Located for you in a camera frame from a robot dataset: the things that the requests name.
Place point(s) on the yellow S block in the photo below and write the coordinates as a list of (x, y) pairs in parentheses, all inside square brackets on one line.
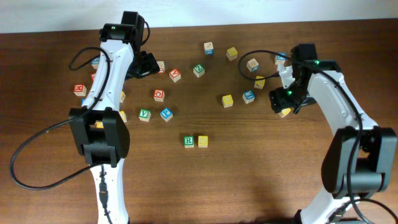
[(284, 112), (203, 141)]

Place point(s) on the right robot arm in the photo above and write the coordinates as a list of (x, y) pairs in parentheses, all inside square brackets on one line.
[(359, 161)]

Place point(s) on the wooden block blue side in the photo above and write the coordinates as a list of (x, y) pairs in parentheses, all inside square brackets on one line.
[(252, 65)]

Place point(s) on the tilted red A block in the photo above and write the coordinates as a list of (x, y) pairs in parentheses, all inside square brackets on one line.
[(175, 75)]

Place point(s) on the yellow Q block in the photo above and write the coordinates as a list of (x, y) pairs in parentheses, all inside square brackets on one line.
[(99, 124)]

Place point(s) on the yellow G block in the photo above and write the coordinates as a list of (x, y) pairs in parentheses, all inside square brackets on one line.
[(122, 97)]

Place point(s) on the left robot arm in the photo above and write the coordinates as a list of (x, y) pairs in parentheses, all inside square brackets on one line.
[(99, 132)]

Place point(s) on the yellow E block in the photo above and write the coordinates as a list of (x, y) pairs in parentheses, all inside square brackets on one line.
[(227, 101)]

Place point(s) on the blue G block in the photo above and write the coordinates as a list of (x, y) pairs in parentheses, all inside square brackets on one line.
[(95, 62)]

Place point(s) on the blue P block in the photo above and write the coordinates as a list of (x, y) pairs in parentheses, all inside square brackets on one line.
[(166, 114)]

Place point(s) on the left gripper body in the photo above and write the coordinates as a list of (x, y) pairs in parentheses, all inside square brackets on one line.
[(145, 66)]

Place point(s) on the red 9 block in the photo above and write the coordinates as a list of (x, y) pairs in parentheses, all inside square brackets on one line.
[(93, 76)]

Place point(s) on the green V block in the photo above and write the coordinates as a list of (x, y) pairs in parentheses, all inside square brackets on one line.
[(144, 115)]

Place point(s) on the yellow C block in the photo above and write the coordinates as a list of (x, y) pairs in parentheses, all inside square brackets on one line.
[(123, 116)]

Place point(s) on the red M block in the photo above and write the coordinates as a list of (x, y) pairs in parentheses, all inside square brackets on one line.
[(79, 90)]

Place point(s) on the blue X block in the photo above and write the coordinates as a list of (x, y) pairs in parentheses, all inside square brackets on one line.
[(279, 58)]

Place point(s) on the green Z block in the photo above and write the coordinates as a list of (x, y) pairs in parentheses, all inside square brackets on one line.
[(199, 70)]

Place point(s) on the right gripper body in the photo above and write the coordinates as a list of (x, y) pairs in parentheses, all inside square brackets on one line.
[(290, 96)]

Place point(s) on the yellow block right middle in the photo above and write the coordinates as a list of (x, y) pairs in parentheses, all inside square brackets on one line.
[(260, 82)]

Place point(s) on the blue E block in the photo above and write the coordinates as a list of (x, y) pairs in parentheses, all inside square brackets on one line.
[(248, 96)]

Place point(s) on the wooden block blue edge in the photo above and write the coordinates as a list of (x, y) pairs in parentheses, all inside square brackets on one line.
[(208, 48)]

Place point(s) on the green R block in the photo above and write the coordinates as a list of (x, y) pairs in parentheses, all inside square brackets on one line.
[(189, 142)]

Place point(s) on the red O block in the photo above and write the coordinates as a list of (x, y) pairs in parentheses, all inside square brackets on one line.
[(159, 95)]

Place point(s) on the top yellow block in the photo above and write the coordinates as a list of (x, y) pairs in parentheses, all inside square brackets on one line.
[(232, 53)]

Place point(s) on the wooden block red edge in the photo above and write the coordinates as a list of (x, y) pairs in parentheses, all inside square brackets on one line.
[(161, 65)]

